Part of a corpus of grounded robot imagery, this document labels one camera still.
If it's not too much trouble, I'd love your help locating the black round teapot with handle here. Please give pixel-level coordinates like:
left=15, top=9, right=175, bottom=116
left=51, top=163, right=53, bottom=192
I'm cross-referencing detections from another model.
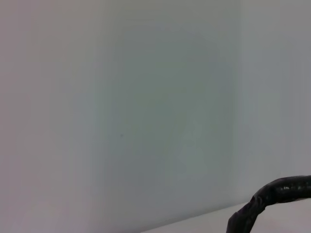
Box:
left=225, top=175, right=311, bottom=233

